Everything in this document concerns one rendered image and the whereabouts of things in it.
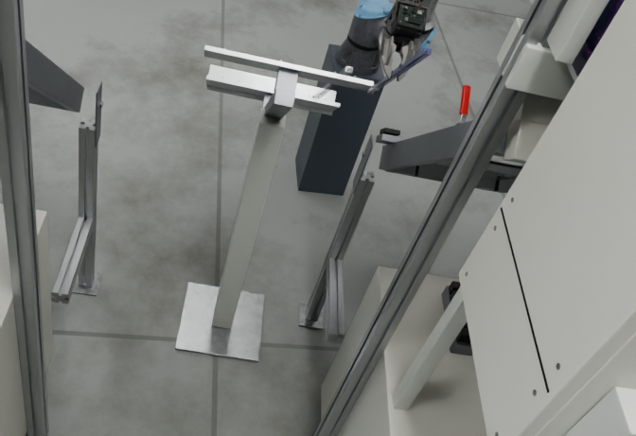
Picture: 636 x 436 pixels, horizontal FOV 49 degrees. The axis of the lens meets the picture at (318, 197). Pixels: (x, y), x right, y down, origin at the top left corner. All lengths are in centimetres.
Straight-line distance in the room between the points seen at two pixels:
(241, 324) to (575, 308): 150
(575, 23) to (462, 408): 85
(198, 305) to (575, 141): 155
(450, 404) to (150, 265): 118
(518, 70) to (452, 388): 75
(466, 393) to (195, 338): 93
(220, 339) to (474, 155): 126
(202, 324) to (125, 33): 157
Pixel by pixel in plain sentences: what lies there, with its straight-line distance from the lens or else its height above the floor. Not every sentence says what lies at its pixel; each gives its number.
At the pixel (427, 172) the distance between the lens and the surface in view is 182.
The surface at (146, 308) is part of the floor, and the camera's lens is 221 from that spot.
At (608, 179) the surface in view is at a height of 138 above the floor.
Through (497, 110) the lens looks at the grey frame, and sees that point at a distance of 106.
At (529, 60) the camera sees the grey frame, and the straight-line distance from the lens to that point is 100.
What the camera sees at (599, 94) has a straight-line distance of 88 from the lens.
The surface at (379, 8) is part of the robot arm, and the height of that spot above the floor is 78.
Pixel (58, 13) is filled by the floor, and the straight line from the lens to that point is 339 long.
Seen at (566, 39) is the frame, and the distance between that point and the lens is 95.
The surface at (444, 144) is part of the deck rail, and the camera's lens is 134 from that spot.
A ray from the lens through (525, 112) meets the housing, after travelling 111.
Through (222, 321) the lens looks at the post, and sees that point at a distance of 215.
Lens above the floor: 181
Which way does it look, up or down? 43 degrees down
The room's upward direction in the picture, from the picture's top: 19 degrees clockwise
